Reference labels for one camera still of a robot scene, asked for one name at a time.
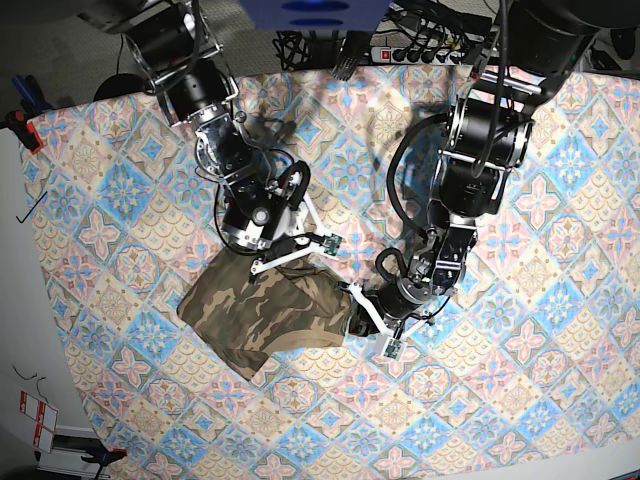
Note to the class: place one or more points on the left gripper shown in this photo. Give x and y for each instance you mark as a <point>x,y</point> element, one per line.
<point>396,301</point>

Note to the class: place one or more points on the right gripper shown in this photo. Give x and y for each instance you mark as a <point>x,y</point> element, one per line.
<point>260,226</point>

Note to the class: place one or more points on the camouflage T-shirt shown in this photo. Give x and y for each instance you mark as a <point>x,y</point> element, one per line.
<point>296,305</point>

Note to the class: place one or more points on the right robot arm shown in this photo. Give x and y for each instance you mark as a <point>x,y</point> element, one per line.
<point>171,43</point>

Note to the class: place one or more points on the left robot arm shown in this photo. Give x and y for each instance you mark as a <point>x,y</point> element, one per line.
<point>532,48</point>

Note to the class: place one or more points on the patterned tile tablecloth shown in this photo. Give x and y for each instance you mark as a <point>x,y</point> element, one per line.
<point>535,356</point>

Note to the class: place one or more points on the black round base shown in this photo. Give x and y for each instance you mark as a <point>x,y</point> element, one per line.
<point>119,85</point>

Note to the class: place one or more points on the white power strip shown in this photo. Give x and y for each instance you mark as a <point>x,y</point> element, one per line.
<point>386,55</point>

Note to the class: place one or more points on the black allen key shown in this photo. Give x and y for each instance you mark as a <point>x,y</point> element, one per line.
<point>23,219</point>

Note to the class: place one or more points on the blue table clamp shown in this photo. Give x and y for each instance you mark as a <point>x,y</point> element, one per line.
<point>33,100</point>

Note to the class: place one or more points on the red black table clamp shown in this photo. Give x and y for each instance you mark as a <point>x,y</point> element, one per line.
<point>23,128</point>

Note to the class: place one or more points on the black blue bottom clamp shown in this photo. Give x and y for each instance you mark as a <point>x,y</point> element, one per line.
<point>102,457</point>

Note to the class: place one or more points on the red white label tag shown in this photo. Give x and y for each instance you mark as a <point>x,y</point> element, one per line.
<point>42,421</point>

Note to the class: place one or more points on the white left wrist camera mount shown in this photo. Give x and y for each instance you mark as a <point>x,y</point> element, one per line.
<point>388,343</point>

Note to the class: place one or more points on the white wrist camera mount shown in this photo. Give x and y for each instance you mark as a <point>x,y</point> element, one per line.
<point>315,237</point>
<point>388,343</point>

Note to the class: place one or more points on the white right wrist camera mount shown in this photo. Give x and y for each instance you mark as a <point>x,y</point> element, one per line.
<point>315,237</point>

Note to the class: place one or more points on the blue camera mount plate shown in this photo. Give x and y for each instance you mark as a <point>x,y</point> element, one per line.
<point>282,15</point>

